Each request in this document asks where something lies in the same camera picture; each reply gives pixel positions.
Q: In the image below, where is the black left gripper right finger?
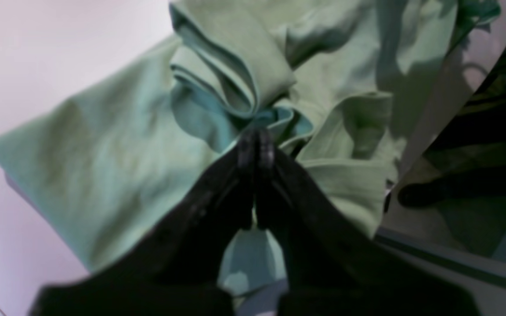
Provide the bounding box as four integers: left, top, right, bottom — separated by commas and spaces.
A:
255, 129, 480, 316

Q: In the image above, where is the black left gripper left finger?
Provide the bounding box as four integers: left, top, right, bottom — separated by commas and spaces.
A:
29, 130, 258, 316

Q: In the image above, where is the light green T-shirt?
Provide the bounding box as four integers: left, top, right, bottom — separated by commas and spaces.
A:
0, 0, 501, 273

